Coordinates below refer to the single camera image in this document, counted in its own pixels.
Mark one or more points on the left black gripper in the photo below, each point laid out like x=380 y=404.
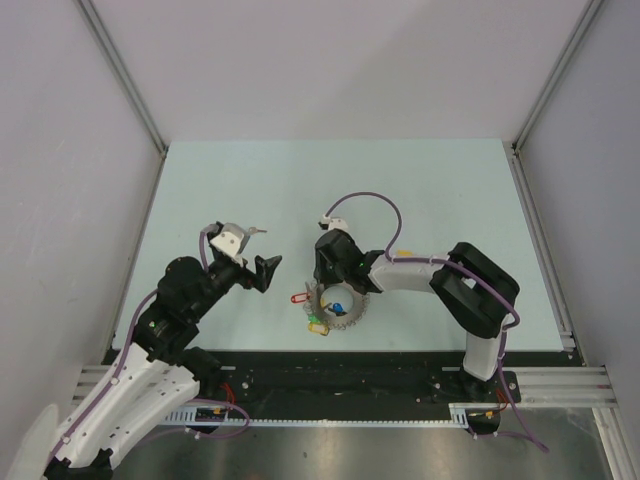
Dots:
x=264 y=270

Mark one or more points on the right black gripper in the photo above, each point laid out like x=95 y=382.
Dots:
x=320 y=272

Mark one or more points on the red tag key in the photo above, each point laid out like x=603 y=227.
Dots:
x=303 y=296

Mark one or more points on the blue tag key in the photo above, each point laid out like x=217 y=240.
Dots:
x=335 y=309
x=255 y=230

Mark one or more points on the yellow tag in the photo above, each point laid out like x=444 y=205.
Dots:
x=318 y=329

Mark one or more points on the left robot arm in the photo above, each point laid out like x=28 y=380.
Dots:
x=156 y=371

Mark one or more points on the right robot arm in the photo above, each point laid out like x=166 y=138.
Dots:
x=477 y=293

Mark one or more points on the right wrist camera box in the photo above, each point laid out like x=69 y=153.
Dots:
x=329 y=223

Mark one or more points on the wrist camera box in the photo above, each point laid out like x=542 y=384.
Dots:
x=227 y=240
x=329 y=223

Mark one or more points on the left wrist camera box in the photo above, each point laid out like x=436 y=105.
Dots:
x=227 y=240

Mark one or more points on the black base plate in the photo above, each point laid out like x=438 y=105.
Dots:
x=343 y=385

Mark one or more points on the grey slotted cable duct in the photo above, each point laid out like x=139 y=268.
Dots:
x=193 y=416

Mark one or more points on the left aluminium frame post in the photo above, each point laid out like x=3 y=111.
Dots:
x=114 y=60

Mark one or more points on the aluminium frame post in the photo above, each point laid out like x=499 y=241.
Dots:
x=568 y=52
x=114 y=60

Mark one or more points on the right aluminium frame post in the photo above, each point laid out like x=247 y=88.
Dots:
x=568 y=52

